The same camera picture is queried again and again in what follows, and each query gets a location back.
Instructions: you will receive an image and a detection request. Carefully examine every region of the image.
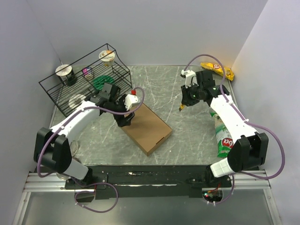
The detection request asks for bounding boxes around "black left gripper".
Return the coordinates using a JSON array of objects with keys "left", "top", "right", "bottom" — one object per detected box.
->
[{"left": 108, "top": 94, "right": 135, "bottom": 126}]

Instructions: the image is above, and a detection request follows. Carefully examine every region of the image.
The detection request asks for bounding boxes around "brown cardboard express box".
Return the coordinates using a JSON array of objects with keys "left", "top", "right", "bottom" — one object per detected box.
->
[{"left": 121, "top": 104, "right": 173, "bottom": 156}]

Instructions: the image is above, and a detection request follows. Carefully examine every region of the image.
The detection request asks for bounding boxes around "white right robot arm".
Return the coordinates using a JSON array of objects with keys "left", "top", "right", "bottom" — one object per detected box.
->
[{"left": 180, "top": 70, "right": 269, "bottom": 187}]

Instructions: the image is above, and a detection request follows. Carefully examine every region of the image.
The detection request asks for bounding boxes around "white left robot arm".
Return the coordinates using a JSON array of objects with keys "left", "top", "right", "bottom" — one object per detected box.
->
[{"left": 34, "top": 83, "right": 140, "bottom": 188}]

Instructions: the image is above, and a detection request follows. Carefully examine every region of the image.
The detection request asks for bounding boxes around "small purple pink box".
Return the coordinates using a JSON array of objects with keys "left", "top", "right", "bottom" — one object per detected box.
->
[{"left": 82, "top": 67, "right": 94, "bottom": 80}]

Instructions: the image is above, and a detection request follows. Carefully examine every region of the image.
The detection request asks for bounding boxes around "yellow chips bag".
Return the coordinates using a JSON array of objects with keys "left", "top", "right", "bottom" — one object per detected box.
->
[{"left": 200, "top": 62, "right": 234, "bottom": 81}]

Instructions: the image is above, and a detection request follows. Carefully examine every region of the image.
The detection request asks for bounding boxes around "green round plastic lid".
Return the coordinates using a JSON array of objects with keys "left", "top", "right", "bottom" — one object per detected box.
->
[{"left": 93, "top": 75, "right": 115, "bottom": 90}]

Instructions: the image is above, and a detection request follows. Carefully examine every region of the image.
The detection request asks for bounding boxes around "white tape roll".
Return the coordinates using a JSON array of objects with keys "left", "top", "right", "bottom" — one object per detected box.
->
[{"left": 68, "top": 94, "right": 86, "bottom": 109}]

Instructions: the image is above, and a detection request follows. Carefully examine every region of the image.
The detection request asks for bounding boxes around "green cassava chips bag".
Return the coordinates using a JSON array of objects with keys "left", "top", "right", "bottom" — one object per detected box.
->
[{"left": 210, "top": 111, "right": 234, "bottom": 158}]

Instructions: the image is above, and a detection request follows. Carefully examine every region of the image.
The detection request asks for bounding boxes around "orange white yogurt cup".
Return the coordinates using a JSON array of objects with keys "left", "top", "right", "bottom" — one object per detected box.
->
[{"left": 98, "top": 50, "right": 115, "bottom": 67}]

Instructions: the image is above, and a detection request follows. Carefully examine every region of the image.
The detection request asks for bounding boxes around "black yogurt cup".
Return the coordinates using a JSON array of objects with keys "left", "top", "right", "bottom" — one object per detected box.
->
[{"left": 55, "top": 64, "right": 77, "bottom": 86}]

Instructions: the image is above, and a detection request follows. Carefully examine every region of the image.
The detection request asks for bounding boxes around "silver tin can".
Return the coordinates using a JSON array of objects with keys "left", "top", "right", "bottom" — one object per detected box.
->
[{"left": 56, "top": 173, "right": 70, "bottom": 180}]

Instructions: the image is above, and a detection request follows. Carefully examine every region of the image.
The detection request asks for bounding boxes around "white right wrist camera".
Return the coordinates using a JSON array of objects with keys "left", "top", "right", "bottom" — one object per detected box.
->
[{"left": 180, "top": 69, "right": 198, "bottom": 89}]

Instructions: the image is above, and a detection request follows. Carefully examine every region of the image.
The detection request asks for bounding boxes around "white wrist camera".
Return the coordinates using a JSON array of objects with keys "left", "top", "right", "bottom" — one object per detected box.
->
[
  {"left": 180, "top": 69, "right": 198, "bottom": 89},
  {"left": 124, "top": 90, "right": 141, "bottom": 111}
]

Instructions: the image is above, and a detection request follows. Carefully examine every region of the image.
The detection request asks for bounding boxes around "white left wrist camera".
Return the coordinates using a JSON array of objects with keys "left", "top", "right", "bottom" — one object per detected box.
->
[{"left": 124, "top": 90, "right": 141, "bottom": 111}]

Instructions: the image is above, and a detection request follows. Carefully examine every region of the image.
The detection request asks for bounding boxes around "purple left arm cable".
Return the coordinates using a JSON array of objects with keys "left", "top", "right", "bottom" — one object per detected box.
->
[{"left": 37, "top": 87, "right": 145, "bottom": 213}]

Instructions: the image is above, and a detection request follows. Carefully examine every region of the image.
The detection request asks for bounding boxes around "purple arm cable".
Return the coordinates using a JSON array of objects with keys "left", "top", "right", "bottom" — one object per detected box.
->
[
  {"left": 37, "top": 87, "right": 145, "bottom": 213},
  {"left": 184, "top": 54, "right": 286, "bottom": 206}
]

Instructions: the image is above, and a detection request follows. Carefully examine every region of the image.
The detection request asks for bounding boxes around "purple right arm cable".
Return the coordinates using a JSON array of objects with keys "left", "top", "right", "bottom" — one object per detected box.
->
[{"left": 184, "top": 54, "right": 286, "bottom": 206}]

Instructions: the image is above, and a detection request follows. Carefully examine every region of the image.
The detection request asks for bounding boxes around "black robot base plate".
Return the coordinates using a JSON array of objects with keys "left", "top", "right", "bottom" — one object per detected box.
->
[{"left": 63, "top": 165, "right": 233, "bottom": 200}]

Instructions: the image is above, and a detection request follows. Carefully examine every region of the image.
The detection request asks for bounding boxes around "black wire rack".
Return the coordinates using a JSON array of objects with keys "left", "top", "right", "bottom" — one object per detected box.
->
[{"left": 39, "top": 43, "right": 133, "bottom": 117}]

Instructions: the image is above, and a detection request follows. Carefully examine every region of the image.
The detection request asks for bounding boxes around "aluminium frame rail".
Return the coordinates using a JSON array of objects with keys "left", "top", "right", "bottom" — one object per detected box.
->
[{"left": 23, "top": 173, "right": 271, "bottom": 192}]

